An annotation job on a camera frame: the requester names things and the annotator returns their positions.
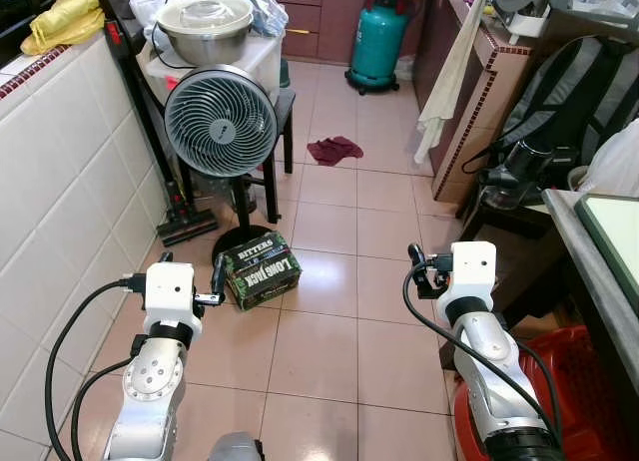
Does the black wooden stool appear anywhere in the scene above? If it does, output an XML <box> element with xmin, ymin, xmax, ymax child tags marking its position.
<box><xmin>232</xmin><ymin>86</ymin><xmax>299</xmax><ymax>227</ymax></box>

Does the dark red floor rag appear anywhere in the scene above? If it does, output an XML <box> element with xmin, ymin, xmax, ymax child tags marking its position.
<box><xmin>306</xmin><ymin>135</ymin><xmax>365</xmax><ymax>168</ymax></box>

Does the white plastic bag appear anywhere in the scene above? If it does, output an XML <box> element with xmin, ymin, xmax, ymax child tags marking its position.
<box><xmin>577</xmin><ymin>118</ymin><xmax>639</xmax><ymax>199</ymax></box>

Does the green gas cylinder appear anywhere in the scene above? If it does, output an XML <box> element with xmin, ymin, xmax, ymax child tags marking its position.
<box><xmin>344</xmin><ymin>0</ymin><xmax>412</xmax><ymax>96</ymax></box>

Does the green Bitters Long Jack box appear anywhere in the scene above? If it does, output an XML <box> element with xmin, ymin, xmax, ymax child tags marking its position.
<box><xmin>221</xmin><ymin>231</ymin><xmax>304</xmax><ymax>311</ymax></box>

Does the brown wooden cabinet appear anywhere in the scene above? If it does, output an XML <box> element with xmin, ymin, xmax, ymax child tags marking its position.
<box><xmin>262</xmin><ymin>0</ymin><xmax>382</xmax><ymax>65</ymax></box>

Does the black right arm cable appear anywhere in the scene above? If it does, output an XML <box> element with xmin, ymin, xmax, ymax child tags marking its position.
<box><xmin>401</xmin><ymin>265</ymin><xmax>562</xmax><ymax>444</ymax></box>

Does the tiled kitchen counter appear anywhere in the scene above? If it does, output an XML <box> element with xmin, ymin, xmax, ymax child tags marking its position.
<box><xmin>411</xmin><ymin>0</ymin><xmax>639</xmax><ymax>207</ymax></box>

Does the grey standing fan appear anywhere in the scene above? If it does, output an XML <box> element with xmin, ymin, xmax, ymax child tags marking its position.
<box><xmin>163</xmin><ymin>65</ymin><xmax>280</xmax><ymax>268</ymax></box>

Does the yellow plastic bag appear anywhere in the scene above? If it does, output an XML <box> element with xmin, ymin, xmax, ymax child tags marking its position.
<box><xmin>20</xmin><ymin>0</ymin><xmax>107</xmax><ymax>56</ymax></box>

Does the cream hanging towel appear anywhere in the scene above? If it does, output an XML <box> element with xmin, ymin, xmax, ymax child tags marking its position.
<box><xmin>414</xmin><ymin>0</ymin><xmax>492</xmax><ymax>166</ymax></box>

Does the bluish crumpled plastic bag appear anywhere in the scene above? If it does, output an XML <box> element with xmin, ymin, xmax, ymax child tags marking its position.
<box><xmin>128</xmin><ymin>0</ymin><xmax>292</xmax><ymax>41</ymax></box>

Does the grey robot leg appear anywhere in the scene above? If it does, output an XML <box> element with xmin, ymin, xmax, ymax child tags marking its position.
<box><xmin>206</xmin><ymin>432</ymin><xmax>267</xmax><ymax>461</ymax></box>

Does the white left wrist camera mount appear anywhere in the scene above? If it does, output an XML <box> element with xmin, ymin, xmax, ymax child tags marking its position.
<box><xmin>143</xmin><ymin>262</ymin><xmax>199</xmax><ymax>328</ymax></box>

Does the white plastic storage box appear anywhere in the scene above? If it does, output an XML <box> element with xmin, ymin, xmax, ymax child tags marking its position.
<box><xmin>138</xmin><ymin>30</ymin><xmax>287</xmax><ymax>109</ymax></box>

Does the black grey backpack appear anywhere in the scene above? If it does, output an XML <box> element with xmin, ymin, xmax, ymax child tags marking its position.
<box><xmin>461</xmin><ymin>36</ymin><xmax>639</xmax><ymax>213</ymax></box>

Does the red plastic basket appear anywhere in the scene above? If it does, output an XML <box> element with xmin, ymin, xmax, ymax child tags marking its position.
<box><xmin>452</xmin><ymin>323</ymin><xmax>625</xmax><ymax>461</ymax></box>

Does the steel pot with glass lid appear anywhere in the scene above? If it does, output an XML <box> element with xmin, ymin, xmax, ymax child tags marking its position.
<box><xmin>156</xmin><ymin>0</ymin><xmax>257</xmax><ymax>68</ymax></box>

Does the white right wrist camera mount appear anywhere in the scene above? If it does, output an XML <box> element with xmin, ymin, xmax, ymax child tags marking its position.
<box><xmin>448</xmin><ymin>240</ymin><xmax>498</xmax><ymax>304</ymax></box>

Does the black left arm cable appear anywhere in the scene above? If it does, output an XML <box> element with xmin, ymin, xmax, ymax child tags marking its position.
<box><xmin>44</xmin><ymin>273</ymin><xmax>151</xmax><ymax>461</ymax></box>

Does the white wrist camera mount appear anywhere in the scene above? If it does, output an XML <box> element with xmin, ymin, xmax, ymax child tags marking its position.
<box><xmin>143</xmin><ymin>262</ymin><xmax>199</xmax><ymax>328</ymax></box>
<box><xmin>448</xmin><ymin>240</ymin><xmax>498</xmax><ymax>304</ymax></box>

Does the black stick vacuum cleaner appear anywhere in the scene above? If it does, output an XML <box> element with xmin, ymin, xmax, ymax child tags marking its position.
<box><xmin>98</xmin><ymin>0</ymin><xmax>220</xmax><ymax>247</ymax></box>

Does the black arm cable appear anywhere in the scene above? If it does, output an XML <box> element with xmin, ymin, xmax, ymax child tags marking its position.
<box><xmin>401</xmin><ymin>265</ymin><xmax>562</xmax><ymax>444</ymax></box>
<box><xmin>44</xmin><ymin>273</ymin><xmax>151</xmax><ymax>461</ymax></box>

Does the grey table with green top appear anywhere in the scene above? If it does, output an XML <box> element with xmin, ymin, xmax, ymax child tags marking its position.
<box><xmin>542</xmin><ymin>188</ymin><xmax>639</xmax><ymax>392</ymax></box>

